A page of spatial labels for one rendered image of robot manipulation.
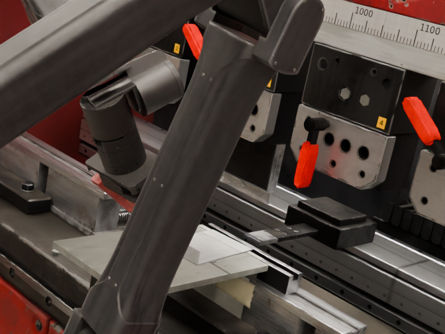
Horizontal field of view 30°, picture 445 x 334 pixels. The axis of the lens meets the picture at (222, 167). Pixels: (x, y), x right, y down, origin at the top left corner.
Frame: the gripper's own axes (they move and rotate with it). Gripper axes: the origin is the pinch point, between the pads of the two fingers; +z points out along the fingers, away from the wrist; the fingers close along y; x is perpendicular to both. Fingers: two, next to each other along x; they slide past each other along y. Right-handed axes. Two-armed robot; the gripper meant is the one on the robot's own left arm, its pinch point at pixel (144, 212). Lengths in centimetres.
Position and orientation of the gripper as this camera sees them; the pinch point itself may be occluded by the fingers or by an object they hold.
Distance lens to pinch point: 115.0
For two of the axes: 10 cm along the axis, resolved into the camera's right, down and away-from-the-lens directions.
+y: -6.9, -3.3, 6.5
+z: 2.1, 7.7, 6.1
